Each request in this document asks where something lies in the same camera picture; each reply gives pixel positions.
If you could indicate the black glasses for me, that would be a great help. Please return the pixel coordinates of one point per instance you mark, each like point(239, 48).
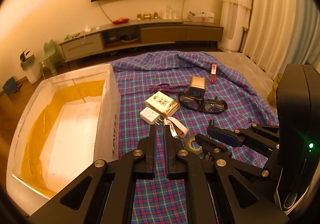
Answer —
point(191, 102)

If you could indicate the green child chair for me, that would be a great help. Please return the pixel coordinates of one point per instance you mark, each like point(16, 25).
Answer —
point(51, 51)

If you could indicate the small green toy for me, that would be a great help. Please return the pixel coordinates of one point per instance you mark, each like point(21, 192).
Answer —
point(67, 37)

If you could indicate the standing air conditioner lace cover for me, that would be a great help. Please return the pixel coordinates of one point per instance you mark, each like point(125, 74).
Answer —
point(235, 26)

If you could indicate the gold tin box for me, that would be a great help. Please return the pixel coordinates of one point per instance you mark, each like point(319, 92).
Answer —
point(197, 85)

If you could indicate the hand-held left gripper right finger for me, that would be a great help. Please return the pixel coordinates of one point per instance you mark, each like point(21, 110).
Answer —
point(167, 148)

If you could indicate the red white staple box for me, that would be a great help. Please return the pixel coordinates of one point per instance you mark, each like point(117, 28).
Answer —
point(213, 72)

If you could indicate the blue purple plaid cloth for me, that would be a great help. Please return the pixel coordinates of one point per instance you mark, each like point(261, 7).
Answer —
point(135, 76)

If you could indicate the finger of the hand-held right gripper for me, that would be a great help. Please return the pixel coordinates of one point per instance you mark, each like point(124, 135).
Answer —
point(222, 136)
point(210, 144)

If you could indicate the white desk organizer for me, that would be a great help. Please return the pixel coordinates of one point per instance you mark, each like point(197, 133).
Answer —
point(201, 17)

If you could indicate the cream tissue pack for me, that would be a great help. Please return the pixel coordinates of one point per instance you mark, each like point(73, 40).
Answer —
point(160, 103)

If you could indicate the cream curtain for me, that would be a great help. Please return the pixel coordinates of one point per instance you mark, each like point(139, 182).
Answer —
point(275, 26)

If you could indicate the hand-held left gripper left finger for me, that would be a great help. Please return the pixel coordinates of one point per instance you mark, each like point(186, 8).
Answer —
point(153, 148)

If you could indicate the white charger adapter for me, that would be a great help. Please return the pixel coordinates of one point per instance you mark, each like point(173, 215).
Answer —
point(150, 115)

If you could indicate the green tape roll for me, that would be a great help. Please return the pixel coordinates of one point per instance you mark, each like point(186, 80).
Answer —
point(191, 150)

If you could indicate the white cardboard box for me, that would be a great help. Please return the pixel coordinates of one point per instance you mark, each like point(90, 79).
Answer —
point(75, 123)

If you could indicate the gold ingot ornament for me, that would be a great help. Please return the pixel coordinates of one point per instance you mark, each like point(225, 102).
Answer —
point(147, 15)

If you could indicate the red fruit plate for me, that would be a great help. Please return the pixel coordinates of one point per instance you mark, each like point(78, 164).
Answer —
point(120, 21)

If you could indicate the glass cup set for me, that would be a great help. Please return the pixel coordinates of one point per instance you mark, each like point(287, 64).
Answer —
point(169, 13)

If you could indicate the grey television cabinet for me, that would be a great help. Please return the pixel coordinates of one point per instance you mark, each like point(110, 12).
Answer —
point(162, 33)

